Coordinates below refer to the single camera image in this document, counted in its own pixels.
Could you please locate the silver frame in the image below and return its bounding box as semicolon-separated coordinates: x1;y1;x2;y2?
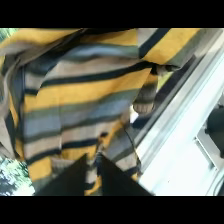
132;27;224;197

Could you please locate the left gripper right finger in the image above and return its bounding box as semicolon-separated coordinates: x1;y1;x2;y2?
99;153;153;197

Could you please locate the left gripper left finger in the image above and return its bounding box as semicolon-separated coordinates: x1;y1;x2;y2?
34;153;89;197

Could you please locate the striped shirt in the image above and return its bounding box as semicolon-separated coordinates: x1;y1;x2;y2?
0;27;203;197

